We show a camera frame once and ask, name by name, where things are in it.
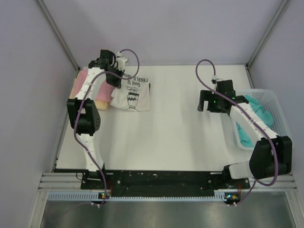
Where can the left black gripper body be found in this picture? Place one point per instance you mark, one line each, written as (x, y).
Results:
(113, 79)

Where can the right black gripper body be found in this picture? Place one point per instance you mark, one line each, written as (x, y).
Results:
(213, 103)

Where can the white and green t shirt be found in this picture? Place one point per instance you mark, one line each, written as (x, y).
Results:
(133, 95)

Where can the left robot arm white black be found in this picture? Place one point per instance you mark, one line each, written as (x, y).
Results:
(83, 114)

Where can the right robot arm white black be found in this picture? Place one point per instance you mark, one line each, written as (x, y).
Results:
(272, 153)

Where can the folded pink t shirt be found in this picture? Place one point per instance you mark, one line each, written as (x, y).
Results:
(104, 93)

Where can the folded beige t shirt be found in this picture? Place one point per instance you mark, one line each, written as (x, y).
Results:
(101, 105)

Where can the teal t shirt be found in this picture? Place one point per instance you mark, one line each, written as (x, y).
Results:
(263, 114)

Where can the white plastic basket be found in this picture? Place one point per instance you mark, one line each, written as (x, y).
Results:
(269, 101)

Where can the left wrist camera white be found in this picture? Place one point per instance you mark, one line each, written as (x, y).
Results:
(121, 61)

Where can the left aluminium frame post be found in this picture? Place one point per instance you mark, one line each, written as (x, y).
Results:
(57, 34)

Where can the aluminium frame post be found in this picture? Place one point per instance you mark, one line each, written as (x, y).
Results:
(284, 4)
(57, 34)

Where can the right aluminium frame post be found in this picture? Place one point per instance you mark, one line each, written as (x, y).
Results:
(284, 4)

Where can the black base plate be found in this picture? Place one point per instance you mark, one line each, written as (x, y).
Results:
(124, 183)

